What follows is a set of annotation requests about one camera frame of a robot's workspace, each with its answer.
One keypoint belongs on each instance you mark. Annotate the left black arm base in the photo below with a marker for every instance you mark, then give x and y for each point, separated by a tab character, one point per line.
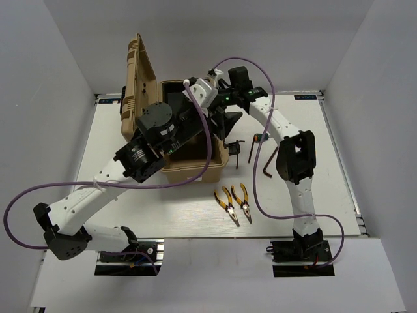
147	263

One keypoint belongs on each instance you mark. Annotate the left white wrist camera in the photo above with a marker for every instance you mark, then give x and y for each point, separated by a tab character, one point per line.
203	92

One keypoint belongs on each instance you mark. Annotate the large brown hex key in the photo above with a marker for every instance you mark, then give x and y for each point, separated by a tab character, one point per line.
268	163

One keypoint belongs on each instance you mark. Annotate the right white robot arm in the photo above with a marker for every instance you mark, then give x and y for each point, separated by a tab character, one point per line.
296	159

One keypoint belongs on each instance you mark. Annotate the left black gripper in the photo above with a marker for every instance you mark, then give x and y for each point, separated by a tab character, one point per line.
218	128

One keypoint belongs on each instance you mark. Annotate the small brown hex key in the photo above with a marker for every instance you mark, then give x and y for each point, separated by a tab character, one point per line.
238	151

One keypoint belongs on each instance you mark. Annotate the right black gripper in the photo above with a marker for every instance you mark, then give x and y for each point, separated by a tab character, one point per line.
213	109

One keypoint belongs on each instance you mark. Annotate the yellow black pliers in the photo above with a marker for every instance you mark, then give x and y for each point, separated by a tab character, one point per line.
227	206
243	203

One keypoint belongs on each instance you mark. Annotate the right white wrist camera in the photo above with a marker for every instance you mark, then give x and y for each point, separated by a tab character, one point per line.
215	74

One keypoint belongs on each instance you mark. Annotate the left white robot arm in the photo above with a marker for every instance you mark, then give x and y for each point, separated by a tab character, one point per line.
107	192

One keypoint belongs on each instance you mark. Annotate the black toolbox tray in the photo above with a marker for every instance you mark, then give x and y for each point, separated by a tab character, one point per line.
171	92

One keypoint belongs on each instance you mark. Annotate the tan plastic toolbox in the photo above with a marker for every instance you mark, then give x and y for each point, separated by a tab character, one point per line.
203	157

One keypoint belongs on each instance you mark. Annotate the green stubby screwdriver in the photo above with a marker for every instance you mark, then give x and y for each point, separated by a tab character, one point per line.
259	137

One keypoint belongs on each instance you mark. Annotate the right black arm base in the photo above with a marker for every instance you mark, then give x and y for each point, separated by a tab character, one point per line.
290	261

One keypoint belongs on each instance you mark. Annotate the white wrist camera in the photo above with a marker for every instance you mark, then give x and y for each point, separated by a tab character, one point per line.
203	92
215	74

